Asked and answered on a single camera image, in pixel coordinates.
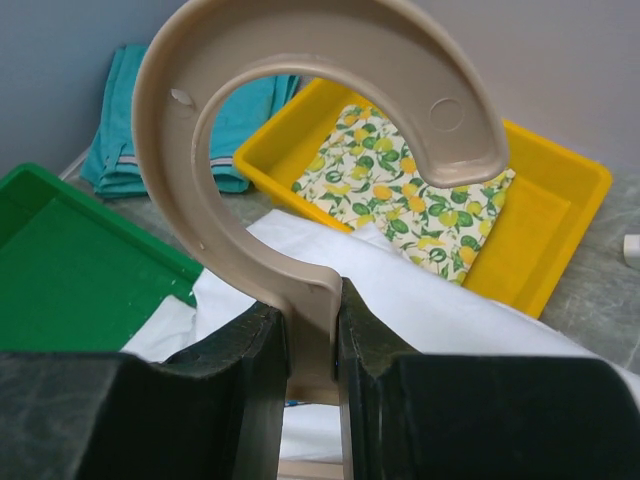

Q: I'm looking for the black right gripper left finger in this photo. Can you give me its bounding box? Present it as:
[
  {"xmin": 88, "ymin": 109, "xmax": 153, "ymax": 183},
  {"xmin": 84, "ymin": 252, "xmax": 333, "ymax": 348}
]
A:
[{"xmin": 1, "ymin": 303, "xmax": 288, "ymax": 479}]

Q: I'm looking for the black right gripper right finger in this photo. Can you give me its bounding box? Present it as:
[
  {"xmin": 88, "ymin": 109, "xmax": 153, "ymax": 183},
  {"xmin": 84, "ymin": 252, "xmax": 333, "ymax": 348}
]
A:
[{"xmin": 335, "ymin": 281, "xmax": 639, "ymax": 479}]

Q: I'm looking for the white daisy print t-shirt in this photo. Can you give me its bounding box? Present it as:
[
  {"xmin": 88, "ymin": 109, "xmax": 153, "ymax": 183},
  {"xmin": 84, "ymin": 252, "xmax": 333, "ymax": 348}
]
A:
[{"xmin": 119, "ymin": 209, "xmax": 640, "ymax": 466}]

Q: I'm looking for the beige hanger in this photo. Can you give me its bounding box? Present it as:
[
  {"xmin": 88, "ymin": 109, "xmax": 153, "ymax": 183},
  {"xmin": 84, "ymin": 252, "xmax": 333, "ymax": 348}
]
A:
[{"xmin": 132, "ymin": 1, "xmax": 509, "ymax": 479}]

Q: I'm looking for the teal folded t-shirt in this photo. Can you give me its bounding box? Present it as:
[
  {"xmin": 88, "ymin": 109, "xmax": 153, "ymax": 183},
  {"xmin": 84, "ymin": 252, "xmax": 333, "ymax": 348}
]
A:
[{"xmin": 81, "ymin": 44, "xmax": 301, "ymax": 198}]

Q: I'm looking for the green plastic tray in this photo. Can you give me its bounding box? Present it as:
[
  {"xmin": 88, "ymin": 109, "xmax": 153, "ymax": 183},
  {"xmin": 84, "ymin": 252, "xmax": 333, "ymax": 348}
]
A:
[{"xmin": 1, "ymin": 164, "xmax": 202, "ymax": 352}]

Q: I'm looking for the lemon print folded cloth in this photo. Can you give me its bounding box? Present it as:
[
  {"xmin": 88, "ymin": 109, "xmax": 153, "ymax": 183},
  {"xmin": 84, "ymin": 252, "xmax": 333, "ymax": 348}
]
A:
[{"xmin": 292, "ymin": 104, "xmax": 516, "ymax": 284}]

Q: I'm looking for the yellow plastic tray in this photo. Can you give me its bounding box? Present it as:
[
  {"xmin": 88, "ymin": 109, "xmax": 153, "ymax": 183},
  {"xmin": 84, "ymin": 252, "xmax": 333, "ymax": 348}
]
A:
[{"xmin": 234, "ymin": 79, "xmax": 612, "ymax": 317}]

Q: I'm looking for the metal clothes rack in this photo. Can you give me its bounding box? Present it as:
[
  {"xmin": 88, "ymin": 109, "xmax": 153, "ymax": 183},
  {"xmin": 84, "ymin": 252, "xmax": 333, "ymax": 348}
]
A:
[{"xmin": 623, "ymin": 234, "xmax": 640, "ymax": 268}]

